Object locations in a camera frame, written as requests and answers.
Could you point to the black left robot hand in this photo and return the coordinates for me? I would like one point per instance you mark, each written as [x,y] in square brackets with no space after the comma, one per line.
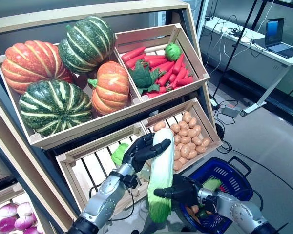
[139,156]

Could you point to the wooden display stand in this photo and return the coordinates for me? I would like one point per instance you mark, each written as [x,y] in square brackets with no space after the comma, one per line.
[63,19]

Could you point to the green white napa cabbage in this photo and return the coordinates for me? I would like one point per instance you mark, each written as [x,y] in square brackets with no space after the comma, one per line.
[212,184]
[161,165]
[119,152]

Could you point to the wooden onion crate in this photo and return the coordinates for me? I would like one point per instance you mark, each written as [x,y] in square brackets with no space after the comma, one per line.
[2,195]

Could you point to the wooden carrot crate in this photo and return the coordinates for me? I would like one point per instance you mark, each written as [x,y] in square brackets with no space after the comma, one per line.
[173,91]

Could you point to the grey box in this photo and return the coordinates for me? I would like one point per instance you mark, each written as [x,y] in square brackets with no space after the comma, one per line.
[230,111]

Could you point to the black tripod pole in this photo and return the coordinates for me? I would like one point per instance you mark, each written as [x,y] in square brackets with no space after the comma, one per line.
[235,48]

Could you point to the black router with antennas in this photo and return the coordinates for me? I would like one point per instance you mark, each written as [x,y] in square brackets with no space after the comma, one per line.
[207,17]

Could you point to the small orange pumpkin green stem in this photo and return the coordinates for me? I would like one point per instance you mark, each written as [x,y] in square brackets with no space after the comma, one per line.
[111,89]

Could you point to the purple white onion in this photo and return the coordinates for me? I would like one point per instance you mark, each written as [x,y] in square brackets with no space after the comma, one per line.
[30,230]
[6,224]
[8,209]
[23,222]
[24,208]

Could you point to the light green round cabbage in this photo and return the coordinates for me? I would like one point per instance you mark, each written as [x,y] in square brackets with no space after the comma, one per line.
[172,51]

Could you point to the green bell pepper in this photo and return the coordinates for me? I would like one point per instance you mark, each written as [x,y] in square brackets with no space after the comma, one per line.
[202,214]

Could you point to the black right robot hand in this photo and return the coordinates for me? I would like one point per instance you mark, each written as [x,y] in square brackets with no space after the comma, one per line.
[183,191]

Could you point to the wooden potato crate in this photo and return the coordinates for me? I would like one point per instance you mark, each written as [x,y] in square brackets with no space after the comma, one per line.
[171,114]

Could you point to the large orange striped pumpkin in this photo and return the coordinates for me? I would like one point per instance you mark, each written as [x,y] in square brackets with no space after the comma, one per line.
[31,65]

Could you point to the dark green broccoli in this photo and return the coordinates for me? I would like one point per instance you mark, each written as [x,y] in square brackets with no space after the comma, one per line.
[142,76]

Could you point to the wooden cabbage crate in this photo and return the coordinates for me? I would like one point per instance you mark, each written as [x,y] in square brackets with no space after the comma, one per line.
[97,147]

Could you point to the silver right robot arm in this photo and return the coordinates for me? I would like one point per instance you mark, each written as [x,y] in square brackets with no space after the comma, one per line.
[241,212]

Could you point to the open grey laptop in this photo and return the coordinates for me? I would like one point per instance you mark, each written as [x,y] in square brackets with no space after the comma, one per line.
[274,34]

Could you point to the blue plastic shopping basket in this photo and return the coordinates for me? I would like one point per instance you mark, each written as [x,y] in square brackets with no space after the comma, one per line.
[247,191]

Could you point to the black power adapter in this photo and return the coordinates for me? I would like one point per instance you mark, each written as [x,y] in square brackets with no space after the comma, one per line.
[214,102]

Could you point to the green striped pumpkin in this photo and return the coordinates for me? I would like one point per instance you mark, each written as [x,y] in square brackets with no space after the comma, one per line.
[53,107]
[88,45]

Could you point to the tan toy potato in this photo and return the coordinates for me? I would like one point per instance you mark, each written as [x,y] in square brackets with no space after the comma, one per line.
[205,142]
[200,149]
[177,165]
[185,150]
[159,126]
[192,122]
[177,154]
[186,116]

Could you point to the black round base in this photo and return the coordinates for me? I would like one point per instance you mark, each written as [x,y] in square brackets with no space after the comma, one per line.
[219,130]

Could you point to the white desk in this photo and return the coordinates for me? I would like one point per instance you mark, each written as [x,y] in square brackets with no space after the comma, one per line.
[241,65]

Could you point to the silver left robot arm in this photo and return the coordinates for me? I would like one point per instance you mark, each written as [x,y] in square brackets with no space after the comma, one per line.
[105,197]

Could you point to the wide wooden pumpkin crate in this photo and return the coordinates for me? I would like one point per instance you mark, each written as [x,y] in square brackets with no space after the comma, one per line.
[88,124]

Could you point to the red toy carrot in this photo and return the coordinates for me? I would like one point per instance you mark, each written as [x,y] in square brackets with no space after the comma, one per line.
[134,61]
[154,58]
[133,53]
[166,76]
[185,81]
[178,63]
[179,76]

